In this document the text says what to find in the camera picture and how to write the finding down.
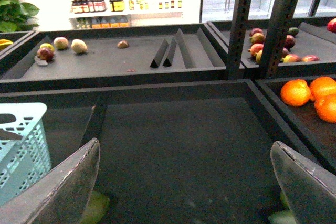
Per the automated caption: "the orange fruit right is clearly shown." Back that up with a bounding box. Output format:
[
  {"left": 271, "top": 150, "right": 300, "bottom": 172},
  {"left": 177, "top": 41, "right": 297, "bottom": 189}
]
[{"left": 309, "top": 76, "right": 335, "bottom": 102}]

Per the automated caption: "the white bottle shelf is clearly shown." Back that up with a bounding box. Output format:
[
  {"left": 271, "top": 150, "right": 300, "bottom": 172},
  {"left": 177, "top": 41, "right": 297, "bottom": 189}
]
[{"left": 69, "top": 0, "right": 183, "bottom": 29}]

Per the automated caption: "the black triangular divider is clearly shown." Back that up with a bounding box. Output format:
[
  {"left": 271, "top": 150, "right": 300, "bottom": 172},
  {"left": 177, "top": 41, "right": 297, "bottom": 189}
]
[
  {"left": 150, "top": 39, "right": 169, "bottom": 68},
  {"left": 163, "top": 38, "right": 177, "bottom": 67}
]

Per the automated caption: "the orange fruit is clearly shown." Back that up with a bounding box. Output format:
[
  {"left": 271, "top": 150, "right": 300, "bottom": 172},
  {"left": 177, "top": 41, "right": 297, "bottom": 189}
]
[
  {"left": 280, "top": 79, "right": 311, "bottom": 107},
  {"left": 314, "top": 94, "right": 335, "bottom": 123},
  {"left": 309, "top": 76, "right": 335, "bottom": 102}
]

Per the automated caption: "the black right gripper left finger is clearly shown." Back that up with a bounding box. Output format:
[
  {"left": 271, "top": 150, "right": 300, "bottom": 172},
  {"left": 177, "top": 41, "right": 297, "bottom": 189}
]
[{"left": 1, "top": 138, "right": 100, "bottom": 223}]

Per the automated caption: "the black rear right tray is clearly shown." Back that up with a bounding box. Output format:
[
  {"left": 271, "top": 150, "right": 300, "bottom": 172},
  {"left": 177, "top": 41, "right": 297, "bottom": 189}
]
[{"left": 206, "top": 15, "right": 336, "bottom": 79}]

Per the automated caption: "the green avocado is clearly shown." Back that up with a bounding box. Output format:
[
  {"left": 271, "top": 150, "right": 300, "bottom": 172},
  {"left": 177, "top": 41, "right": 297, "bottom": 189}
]
[
  {"left": 79, "top": 191, "right": 110, "bottom": 224},
  {"left": 268, "top": 191, "right": 296, "bottom": 224}
]

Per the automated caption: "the light blue plastic basket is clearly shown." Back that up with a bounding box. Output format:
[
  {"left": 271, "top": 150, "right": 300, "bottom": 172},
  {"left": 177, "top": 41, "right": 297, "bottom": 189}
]
[{"left": 1, "top": 102, "right": 51, "bottom": 205}]

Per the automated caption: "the green avocado right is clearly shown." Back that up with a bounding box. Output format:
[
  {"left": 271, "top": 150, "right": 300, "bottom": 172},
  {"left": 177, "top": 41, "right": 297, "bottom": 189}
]
[{"left": 268, "top": 191, "right": 296, "bottom": 224}]

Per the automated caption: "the black avocado display tray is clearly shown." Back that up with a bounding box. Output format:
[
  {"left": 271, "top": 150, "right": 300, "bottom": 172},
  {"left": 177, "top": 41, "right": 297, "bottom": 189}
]
[{"left": 1, "top": 80, "right": 323, "bottom": 223}]

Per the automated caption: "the green avocado bottom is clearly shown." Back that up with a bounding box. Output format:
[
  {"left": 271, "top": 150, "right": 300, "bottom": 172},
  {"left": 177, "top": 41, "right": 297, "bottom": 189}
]
[{"left": 79, "top": 191, "right": 110, "bottom": 224}]

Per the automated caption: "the black perforated upright post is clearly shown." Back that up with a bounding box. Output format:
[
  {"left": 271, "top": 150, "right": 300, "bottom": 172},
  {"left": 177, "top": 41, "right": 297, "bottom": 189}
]
[{"left": 226, "top": 0, "right": 251, "bottom": 80}]

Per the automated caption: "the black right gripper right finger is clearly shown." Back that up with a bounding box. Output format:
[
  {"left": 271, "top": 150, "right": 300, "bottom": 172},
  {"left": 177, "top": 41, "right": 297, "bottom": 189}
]
[{"left": 270, "top": 141, "right": 335, "bottom": 223}]

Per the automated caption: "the black rear display tray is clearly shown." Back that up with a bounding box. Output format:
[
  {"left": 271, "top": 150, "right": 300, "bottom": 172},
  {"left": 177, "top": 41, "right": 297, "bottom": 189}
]
[{"left": 1, "top": 24, "right": 226, "bottom": 93}]

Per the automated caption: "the green leafy plant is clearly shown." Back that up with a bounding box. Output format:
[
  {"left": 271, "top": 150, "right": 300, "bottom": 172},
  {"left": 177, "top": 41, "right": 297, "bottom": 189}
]
[{"left": 1, "top": 0, "right": 39, "bottom": 33}]

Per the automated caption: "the black orange display tray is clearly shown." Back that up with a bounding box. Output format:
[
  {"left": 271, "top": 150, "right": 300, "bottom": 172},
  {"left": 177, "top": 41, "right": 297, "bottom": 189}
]
[{"left": 255, "top": 77, "right": 335, "bottom": 174}]

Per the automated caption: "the orange fruit left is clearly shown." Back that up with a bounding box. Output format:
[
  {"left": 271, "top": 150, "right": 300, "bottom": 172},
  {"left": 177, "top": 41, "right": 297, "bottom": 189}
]
[{"left": 280, "top": 79, "right": 311, "bottom": 107}]

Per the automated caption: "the orange fruit lower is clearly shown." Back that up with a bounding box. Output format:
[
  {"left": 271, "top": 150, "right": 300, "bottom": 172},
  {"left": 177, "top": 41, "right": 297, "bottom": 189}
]
[{"left": 314, "top": 94, "right": 335, "bottom": 123}]

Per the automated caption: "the dark red round fruit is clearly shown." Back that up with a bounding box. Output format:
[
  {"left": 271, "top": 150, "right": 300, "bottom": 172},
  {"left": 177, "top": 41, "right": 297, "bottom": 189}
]
[{"left": 37, "top": 47, "right": 54, "bottom": 61}]

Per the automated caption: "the pale green fruit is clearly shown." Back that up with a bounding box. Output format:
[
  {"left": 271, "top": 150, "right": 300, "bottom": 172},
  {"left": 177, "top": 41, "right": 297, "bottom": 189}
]
[{"left": 71, "top": 39, "right": 88, "bottom": 54}]

